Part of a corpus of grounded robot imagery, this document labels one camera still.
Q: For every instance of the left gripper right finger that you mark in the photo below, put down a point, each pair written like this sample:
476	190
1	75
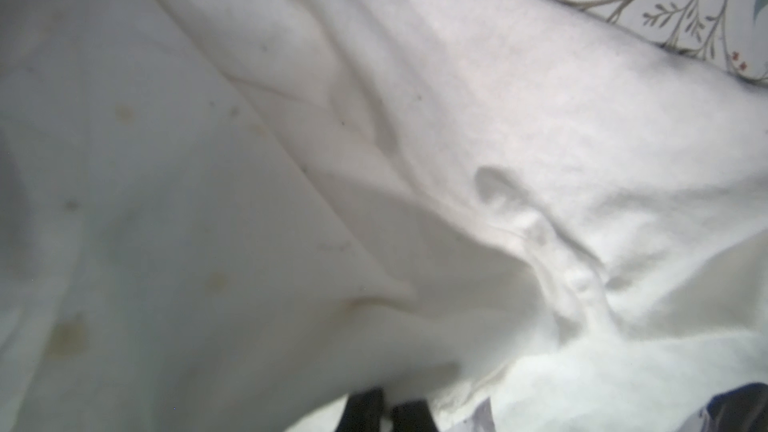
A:
413	416

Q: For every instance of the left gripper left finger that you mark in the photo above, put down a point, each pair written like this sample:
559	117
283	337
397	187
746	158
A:
363	412

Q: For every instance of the white printed t shirt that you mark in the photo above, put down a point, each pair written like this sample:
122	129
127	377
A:
230	215

